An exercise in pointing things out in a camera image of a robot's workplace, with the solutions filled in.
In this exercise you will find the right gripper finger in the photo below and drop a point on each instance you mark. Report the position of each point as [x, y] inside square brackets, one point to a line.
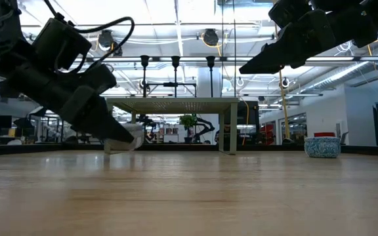
[294, 46]

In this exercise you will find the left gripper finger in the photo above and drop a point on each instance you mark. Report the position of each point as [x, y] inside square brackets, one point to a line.
[97, 121]

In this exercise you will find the blue patterned small cup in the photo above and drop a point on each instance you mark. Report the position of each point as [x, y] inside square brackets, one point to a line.
[322, 147]

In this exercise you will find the background black robot arm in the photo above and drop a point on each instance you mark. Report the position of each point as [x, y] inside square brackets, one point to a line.
[206, 129]

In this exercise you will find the green metal mesh shelf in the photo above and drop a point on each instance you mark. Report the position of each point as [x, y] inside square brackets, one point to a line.
[176, 105]

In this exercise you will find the black background cabinet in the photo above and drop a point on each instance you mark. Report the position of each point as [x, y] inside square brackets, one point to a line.
[248, 121]

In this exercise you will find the background potted plant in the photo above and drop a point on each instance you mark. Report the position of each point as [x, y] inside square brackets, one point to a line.
[188, 123]

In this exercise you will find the red background seat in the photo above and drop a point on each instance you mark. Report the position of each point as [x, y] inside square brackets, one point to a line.
[324, 134]

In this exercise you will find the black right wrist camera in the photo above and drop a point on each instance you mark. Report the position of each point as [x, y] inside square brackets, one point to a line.
[289, 11]

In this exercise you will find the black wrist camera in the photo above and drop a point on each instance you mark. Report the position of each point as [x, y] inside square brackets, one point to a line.
[289, 11]
[61, 42]

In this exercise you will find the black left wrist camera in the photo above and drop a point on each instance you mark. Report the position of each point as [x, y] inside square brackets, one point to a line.
[61, 42]

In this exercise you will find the black aluminium extrusion frame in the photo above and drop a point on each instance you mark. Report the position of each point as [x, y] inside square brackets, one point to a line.
[44, 149]

